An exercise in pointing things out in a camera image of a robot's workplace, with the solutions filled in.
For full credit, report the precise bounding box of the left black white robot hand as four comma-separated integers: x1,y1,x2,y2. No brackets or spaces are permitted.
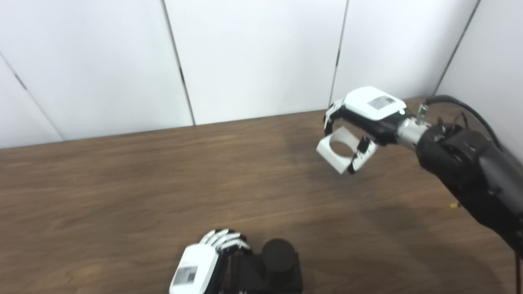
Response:
170,229,250,294

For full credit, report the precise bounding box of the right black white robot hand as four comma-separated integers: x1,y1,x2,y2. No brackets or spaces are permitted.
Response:
324,87,407,174

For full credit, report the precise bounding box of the white square piece with hole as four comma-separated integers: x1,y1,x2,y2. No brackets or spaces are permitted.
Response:
317,127,370,175

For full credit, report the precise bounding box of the black peg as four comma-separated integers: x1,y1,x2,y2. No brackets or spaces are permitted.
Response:
223,239,303,294

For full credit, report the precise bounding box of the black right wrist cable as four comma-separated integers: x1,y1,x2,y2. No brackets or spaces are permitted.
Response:
425,95,503,149

